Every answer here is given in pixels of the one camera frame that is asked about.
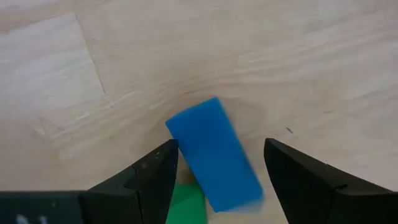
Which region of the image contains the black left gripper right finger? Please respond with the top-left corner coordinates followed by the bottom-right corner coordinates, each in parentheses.
top-left (263, 138), bottom-right (398, 224)

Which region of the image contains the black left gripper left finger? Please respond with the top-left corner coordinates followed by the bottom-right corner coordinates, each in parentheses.
top-left (79, 138), bottom-right (180, 224)

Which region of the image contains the long blue rectangular block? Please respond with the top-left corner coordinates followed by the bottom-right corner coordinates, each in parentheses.
top-left (164, 96), bottom-right (265, 214)

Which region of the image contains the green wedge block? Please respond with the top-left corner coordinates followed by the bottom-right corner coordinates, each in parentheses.
top-left (165, 182), bottom-right (208, 224)

